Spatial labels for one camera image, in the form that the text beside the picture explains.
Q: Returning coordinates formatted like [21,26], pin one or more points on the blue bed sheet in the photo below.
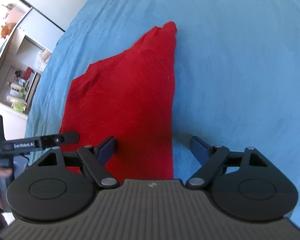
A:
[237,73]

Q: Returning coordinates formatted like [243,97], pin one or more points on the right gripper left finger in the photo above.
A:
[94,160]

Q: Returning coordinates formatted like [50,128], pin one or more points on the red knit sweater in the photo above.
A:
[128,96]

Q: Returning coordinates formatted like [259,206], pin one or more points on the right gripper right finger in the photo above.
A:
[211,159]

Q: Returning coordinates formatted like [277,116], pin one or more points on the white shelf unit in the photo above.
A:
[19,74]

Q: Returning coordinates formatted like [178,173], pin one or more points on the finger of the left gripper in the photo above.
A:
[60,139]

